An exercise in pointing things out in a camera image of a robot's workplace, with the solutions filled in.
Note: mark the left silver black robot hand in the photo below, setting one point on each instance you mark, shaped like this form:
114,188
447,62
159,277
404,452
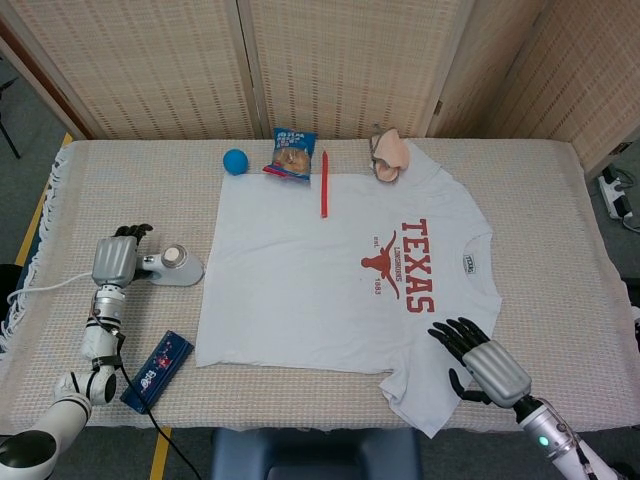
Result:
115,260

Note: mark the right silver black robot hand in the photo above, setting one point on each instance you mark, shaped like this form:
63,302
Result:
495,372

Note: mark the white handheld steamer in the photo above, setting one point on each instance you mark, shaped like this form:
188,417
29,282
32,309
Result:
177,267

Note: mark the white Texas t-shirt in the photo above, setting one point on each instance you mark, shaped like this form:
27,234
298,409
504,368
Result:
300,275

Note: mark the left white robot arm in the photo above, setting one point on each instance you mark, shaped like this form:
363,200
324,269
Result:
102,340

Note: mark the beige woven table cloth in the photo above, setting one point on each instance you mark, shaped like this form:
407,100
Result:
125,200

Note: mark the dark blue printed box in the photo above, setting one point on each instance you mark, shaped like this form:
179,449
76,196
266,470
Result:
157,370

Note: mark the blue ball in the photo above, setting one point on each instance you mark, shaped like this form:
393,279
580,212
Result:
235,162

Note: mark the black chair legs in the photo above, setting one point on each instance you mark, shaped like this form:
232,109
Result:
9,135

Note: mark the woven folding screen panel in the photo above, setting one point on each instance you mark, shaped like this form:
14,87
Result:
140,65
345,65
575,65

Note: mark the blue padded seat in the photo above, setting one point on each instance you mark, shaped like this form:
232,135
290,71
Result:
315,452

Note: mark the blue snack bag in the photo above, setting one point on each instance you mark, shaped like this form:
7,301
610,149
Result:
291,157

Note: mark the white power strip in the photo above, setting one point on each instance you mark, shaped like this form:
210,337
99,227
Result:
616,192

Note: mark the red pen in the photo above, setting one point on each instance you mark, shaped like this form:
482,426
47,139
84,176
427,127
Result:
325,185

